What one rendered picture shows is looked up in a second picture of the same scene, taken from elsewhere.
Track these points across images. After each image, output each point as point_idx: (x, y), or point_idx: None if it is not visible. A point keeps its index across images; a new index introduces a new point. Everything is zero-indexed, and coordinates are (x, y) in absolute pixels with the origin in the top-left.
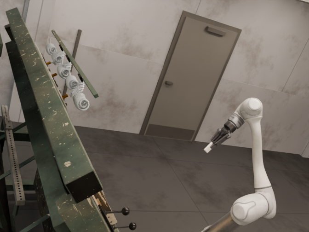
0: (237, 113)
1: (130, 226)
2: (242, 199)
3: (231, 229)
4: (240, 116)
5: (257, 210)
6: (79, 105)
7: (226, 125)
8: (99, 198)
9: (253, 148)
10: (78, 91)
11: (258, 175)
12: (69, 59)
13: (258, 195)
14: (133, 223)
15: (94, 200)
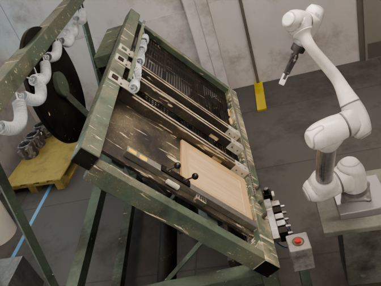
0: None
1: (191, 176)
2: (310, 126)
3: (326, 159)
4: None
5: (327, 133)
6: (136, 88)
7: (291, 48)
8: (214, 156)
9: (318, 65)
10: (133, 78)
11: (338, 92)
12: None
13: (333, 116)
14: (193, 173)
15: (152, 162)
